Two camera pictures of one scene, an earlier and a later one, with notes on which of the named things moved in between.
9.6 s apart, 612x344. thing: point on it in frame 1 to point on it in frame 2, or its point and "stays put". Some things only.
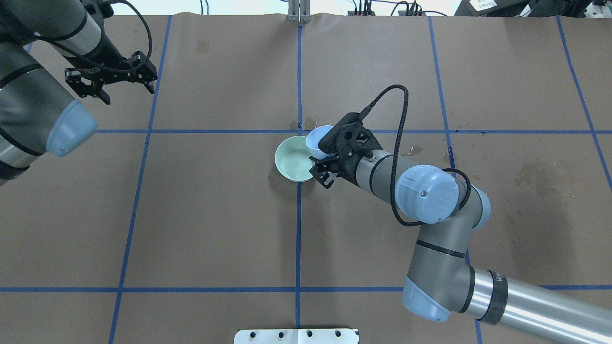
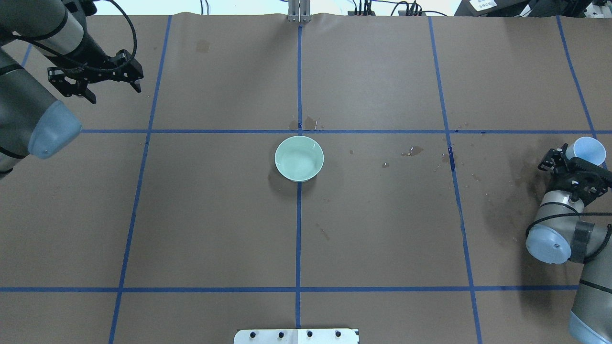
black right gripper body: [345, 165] to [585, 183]
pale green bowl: [292, 160] stays put
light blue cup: [312, 139] to [587, 148]
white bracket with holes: [297, 336] stays put
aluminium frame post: [299, 11] stays put
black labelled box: [494, 7] stays put
